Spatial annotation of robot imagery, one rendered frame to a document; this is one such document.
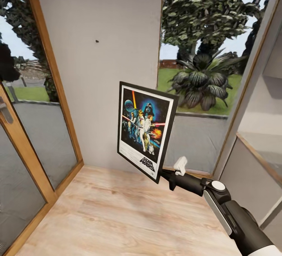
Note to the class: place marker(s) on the cabinet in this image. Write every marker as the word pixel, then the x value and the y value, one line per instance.
pixel 274 65

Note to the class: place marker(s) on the door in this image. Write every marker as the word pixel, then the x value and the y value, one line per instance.
pixel 39 150

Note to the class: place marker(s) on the fixed window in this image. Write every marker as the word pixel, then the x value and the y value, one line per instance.
pixel 208 51

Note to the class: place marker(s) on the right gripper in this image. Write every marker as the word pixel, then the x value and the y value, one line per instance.
pixel 177 180

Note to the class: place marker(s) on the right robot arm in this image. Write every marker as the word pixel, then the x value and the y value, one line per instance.
pixel 237 221

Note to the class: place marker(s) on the poster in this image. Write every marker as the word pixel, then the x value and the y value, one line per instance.
pixel 145 119

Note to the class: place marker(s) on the dishwasher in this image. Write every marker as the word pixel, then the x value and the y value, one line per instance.
pixel 272 227

